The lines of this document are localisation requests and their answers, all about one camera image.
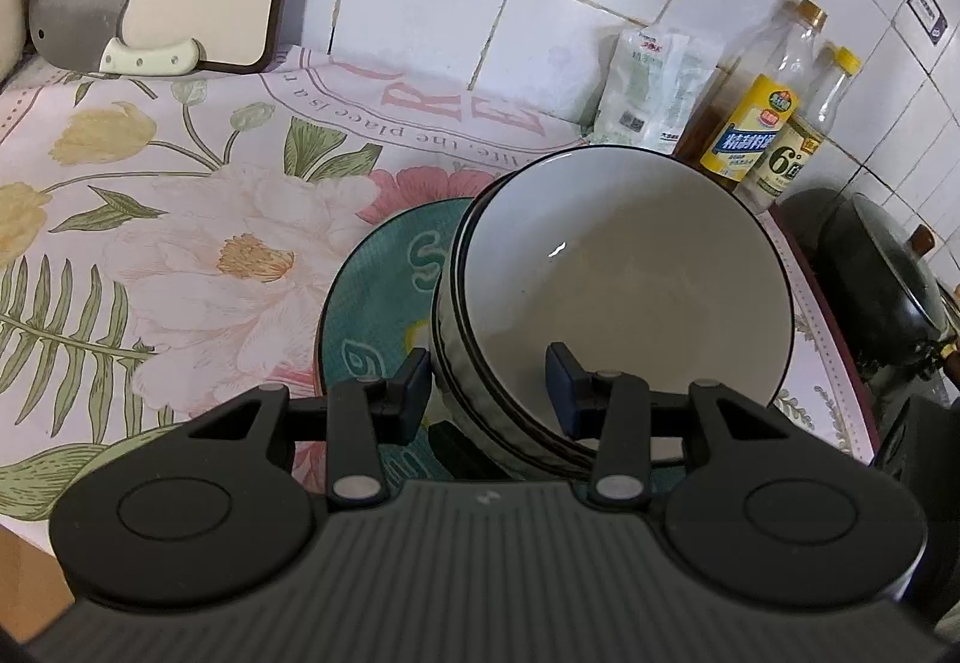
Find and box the yellow cap vinegar bottle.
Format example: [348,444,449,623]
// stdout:
[733,44,862,214]

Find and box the white plastic seasoning bag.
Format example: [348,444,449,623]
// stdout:
[587,24,715,155]

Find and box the cleaver with white handle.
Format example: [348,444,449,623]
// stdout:
[28,0,202,75]

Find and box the black gas stove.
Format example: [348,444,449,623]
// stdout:
[855,325,960,484]

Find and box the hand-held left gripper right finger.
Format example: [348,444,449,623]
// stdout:
[546,342,781,510]

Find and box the dark wall sticker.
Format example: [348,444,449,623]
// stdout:
[907,0,952,47]

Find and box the black wok with glass lid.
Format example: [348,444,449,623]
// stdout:
[780,187,960,371]

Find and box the blue fried egg print plate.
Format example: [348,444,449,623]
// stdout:
[315,196,680,495]

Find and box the floral tablecloth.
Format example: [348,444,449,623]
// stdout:
[0,44,882,536]

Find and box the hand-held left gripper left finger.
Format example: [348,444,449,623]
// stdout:
[187,348,433,512]

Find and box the yellow label sauce bottle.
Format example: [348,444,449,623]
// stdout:
[675,0,830,191]

